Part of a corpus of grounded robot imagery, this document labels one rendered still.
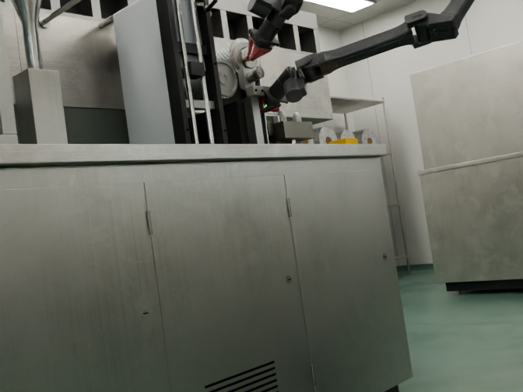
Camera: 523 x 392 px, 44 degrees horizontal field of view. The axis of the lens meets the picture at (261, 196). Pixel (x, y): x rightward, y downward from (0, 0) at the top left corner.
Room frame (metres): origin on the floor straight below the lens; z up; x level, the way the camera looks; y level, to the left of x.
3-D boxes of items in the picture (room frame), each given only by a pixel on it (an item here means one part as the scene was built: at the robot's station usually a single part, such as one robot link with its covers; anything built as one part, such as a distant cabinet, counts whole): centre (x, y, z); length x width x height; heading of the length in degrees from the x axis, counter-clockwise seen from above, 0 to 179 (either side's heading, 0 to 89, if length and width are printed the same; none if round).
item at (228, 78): (2.16, 0.16, 1.18); 0.26 x 0.12 x 0.12; 47
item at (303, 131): (2.40, -0.02, 1.00); 0.40 x 0.16 x 0.06; 47
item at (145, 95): (2.02, 0.33, 1.17); 0.34 x 0.05 x 0.54; 47
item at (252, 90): (2.10, -0.02, 1.05); 0.06 x 0.05 x 0.31; 47
